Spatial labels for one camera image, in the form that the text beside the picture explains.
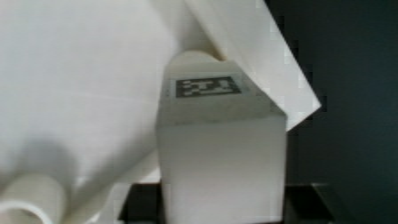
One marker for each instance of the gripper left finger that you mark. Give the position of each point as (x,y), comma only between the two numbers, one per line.
(140,208)

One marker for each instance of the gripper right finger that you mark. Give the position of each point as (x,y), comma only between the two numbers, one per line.
(313,205)

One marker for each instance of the white table leg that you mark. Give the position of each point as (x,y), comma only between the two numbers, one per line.
(220,131)

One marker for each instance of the white square table top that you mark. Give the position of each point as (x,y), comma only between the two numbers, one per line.
(85,49)

